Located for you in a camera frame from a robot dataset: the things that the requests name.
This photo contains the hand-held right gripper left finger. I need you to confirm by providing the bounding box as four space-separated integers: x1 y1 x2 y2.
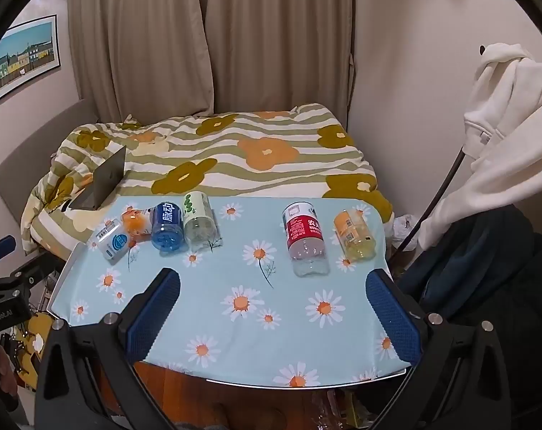
34 268 182 430

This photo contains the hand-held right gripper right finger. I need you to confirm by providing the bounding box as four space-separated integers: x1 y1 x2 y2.
365 269 514 430

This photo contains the white cup with blue label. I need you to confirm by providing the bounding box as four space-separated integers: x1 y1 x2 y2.
90 219 135 261

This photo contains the blue plastic cup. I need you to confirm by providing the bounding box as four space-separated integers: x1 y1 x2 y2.
150 201 185 257

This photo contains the clear cup with orange label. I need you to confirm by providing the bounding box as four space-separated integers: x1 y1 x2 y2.
333 208 377 263

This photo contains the small orange plastic cup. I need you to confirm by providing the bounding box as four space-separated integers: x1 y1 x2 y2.
121 207 156 239

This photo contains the green and white plastic cup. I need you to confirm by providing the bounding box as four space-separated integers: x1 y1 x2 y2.
182 191 222 252

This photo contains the clear cup with red label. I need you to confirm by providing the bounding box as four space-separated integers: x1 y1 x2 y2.
282 202 331 277

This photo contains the person's left hand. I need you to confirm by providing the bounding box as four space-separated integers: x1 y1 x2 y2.
0 345 19 413

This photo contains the yellow patterned bag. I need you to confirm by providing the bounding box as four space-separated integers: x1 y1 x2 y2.
10 312 54 388

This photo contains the blue daisy tablecloth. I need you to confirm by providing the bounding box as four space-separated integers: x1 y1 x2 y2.
51 196 410 388

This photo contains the white plastic bag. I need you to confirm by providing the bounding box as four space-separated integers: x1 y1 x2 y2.
391 214 419 239

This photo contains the grey bed headboard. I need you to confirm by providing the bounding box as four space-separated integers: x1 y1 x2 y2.
0 97 99 245

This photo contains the grey laptop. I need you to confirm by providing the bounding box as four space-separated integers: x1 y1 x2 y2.
69 144 127 211

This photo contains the dark hanging clothing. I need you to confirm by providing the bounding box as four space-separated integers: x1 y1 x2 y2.
395 205 542 430

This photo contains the black curved pole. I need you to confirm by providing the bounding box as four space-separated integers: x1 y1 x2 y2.
389 145 467 261

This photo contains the striped floral blanket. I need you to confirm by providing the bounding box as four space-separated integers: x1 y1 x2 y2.
20 104 395 256

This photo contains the white hoodie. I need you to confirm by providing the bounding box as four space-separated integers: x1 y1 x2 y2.
417 43 542 252

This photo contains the beige curtain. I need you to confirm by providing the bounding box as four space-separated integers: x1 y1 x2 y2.
68 0 214 123
195 0 358 132

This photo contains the framed wall picture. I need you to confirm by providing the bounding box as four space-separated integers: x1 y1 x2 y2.
0 14 61 111

